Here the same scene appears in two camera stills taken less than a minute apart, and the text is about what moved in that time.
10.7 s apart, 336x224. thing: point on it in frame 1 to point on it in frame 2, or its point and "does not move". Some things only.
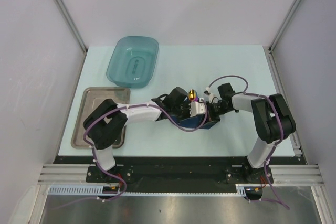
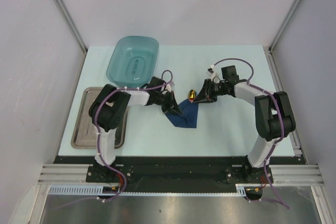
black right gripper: x=211 y=116 to x=207 y=87
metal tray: x=91 y=99 does not move
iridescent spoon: x=192 y=96 does not move
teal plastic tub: x=134 y=62 does not move
